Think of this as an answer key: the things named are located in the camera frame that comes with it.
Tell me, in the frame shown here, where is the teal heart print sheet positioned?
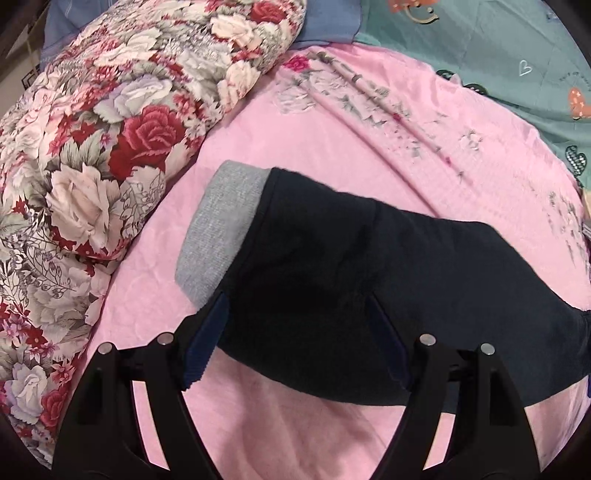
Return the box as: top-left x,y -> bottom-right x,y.
356,0 -> 590,188

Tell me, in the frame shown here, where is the dark navy pants grey waistband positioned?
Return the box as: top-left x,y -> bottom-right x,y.
175,161 -> 590,405

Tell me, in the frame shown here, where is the blue plaid pillow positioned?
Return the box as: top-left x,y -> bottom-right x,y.
40,0 -> 362,69

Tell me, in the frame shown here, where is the red floral quilt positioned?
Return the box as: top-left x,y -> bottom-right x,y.
1,1 -> 307,466

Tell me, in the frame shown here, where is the pink floral bed sheet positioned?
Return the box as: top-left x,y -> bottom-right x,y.
91,45 -> 590,479

